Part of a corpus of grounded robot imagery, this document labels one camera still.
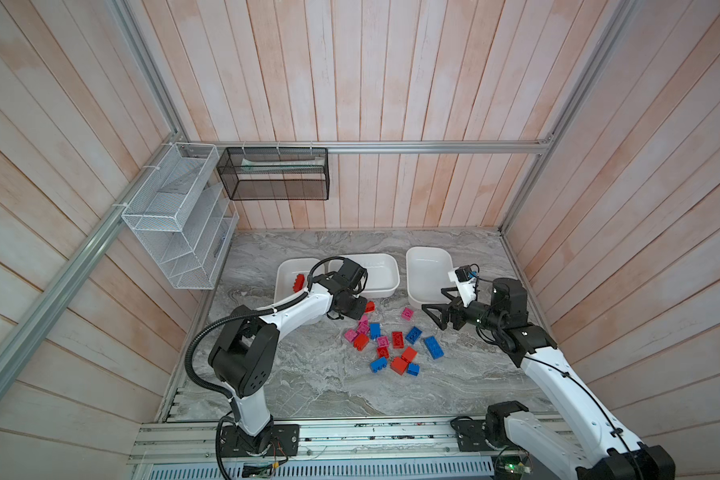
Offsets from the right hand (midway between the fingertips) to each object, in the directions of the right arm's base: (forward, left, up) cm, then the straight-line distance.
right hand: (435, 298), depth 78 cm
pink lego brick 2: (-5, +13, -18) cm, 22 cm away
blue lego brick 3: (-1, +15, -18) cm, 23 cm away
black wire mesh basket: (+47, +51, +6) cm, 70 cm away
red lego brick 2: (-9, +5, -18) cm, 21 cm away
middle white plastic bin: (+22, +12, -17) cm, 30 cm away
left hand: (+2, +20, -11) cm, 22 cm away
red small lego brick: (-8, +13, -19) cm, 24 cm away
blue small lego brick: (-13, +5, -18) cm, 23 cm away
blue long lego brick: (-6, -2, -18) cm, 19 cm away
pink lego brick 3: (-3, +23, -18) cm, 29 cm away
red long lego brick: (+8, +17, -18) cm, 26 cm away
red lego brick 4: (-12, +9, -19) cm, 24 cm away
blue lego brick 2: (-11, +15, -19) cm, 26 cm away
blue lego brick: (-2, +4, -18) cm, 19 cm away
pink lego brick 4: (+1, +19, -18) cm, 26 cm away
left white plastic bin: (+19, +45, -13) cm, 51 cm away
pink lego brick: (+5, +5, -18) cm, 19 cm away
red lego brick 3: (-4, +20, -19) cm, 28 cm away
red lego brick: (-4, +8, -18) cm, 21 cm away
